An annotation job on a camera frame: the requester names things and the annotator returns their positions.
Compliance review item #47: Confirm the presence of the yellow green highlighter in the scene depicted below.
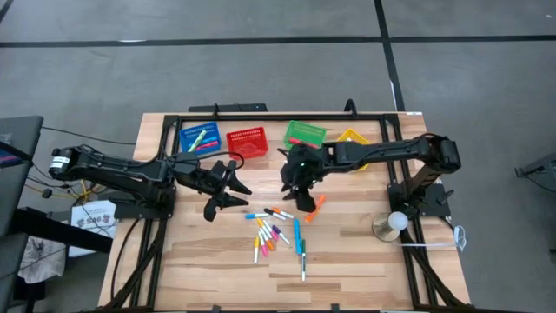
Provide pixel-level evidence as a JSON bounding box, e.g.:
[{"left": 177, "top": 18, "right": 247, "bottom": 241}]
[{"left": 187, "top": 129, "right": 209, "bottom": 153}]

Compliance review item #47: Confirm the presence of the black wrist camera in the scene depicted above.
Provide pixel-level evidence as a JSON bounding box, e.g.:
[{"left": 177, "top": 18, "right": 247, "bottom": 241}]
[
  {"left": 211, "top": 159, "right": 238, "bottom": 183},
  {"left": 280, "top": 150, "right": 305, "bottom": 175}
]

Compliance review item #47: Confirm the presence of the black flat bar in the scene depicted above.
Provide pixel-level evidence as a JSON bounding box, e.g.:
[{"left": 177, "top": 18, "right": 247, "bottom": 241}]
[{"left": 188, "top": 103, "right": 268, "bottom": 114}]

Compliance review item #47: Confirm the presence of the white bulb brass base lamp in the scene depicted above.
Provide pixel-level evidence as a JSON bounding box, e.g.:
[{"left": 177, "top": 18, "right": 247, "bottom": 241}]
[{"left": 372, "top": 210, "right": 410, "bottom": 243}]

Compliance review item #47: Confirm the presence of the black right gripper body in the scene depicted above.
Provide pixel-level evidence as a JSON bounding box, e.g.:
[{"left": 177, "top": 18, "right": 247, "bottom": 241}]
[{"left": 281, "top": 145, "right": 326, "bottom": 214}]

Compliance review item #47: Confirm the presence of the black beam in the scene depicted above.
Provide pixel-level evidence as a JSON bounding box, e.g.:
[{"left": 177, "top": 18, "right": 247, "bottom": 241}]
[{"left": 8, "top": 207, "right": 115, "bottom": 254}]

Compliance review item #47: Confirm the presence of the blue flat panel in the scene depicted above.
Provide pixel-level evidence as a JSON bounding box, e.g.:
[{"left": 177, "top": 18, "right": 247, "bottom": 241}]
[{"left": 0, "top": 145, "right": 32, "bottom": 169}]

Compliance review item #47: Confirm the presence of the white printed paper sheet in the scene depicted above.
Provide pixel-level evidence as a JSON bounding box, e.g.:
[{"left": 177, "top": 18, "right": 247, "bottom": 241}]
[{"left": 69, "top": 199, "right": 118, "bottom": 258}]

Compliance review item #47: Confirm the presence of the black equipment stand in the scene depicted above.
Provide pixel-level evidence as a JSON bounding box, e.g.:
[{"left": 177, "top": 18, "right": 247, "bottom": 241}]
[{"left": 514, "top": 152, "right": 556, "bottom": 179}]

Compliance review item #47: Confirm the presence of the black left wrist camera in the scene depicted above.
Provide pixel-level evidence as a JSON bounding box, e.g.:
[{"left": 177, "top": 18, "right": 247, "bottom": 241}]
[{"left": 211, "top": 159, "right": 238, "bottom": 183}]

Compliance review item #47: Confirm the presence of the red plastic basket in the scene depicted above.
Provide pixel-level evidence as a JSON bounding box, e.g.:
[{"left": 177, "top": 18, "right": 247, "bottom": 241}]
[{"left": 225, "top": 126, "right": 269, "bottom": 160}]

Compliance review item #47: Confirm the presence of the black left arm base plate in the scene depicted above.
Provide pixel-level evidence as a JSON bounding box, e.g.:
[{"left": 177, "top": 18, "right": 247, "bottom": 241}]
[{"left": 113, "top": 197, "right": 177, "bottom": 220}]

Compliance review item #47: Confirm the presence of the black table cable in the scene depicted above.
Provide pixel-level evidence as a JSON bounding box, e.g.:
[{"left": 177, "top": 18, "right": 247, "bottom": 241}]
[{"left": 110, "top": 216, "right": 140, "bottom": 301}]

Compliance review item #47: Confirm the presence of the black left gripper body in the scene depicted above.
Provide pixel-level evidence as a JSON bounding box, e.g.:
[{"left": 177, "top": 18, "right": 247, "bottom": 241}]
[{"left": 190, "top": 167, "right": 231, "bottom": 223}]

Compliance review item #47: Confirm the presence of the yellow floor cable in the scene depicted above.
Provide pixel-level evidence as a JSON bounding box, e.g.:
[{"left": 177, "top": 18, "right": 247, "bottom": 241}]
[{"left": 79, "top": 173, "right": 108, "bottom": 203}]

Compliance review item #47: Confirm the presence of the yellow plastic basket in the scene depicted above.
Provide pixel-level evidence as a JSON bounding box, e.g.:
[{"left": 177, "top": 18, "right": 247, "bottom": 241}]
[{"left": 335, "top": 127, "right": 374, "bottom": 172}]

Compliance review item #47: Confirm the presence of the orange highlighter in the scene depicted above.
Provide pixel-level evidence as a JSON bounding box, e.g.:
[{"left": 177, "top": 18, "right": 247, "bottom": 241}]
[{"left": 304, "top": 194, "right": 327, "bottom": 223}]

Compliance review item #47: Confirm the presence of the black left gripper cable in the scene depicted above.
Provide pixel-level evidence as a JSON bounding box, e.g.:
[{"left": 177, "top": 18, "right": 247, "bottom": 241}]
[{"left": 195, "top": 150, "right": 246, "bottom": 173}]

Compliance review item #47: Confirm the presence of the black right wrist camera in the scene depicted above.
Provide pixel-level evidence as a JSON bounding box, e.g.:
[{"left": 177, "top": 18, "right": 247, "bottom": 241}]
[{"left": 280, "top": 150, "right": 305, "bottom": 175}]

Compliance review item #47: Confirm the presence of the mini marker orange cap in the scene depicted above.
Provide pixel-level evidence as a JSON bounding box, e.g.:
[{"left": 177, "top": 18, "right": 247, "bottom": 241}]
[{"left": 256, "top": 225, "right": 275, "bottom": 252}]

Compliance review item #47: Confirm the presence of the green plastic basket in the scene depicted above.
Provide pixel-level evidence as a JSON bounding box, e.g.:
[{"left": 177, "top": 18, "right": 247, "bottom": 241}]
[{"left": 282, "top": 119, "right": 328, "bottom": 151}]

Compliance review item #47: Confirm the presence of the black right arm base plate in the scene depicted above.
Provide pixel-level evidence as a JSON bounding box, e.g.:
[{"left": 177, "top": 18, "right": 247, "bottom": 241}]
[{"left": 387, "top": 182, "right": 452, "bottom": 218}]

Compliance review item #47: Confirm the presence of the blue plastic basket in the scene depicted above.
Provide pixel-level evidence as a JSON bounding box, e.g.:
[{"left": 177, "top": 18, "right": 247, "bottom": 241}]
[{"left": 179, "top": 121, "right": 222, "bottom": 157}]

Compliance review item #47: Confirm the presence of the white crumpled cloth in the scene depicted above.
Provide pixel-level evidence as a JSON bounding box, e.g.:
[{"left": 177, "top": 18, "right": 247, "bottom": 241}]
[{"left": 17, "top": 236, "right": 67, "bottom": 284}]

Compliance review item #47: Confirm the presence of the mini marker purple cap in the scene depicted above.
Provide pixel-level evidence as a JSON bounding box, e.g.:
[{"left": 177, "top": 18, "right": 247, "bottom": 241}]
[{"left": 272, "top": 224, "right": 291, "bottom": 246}]

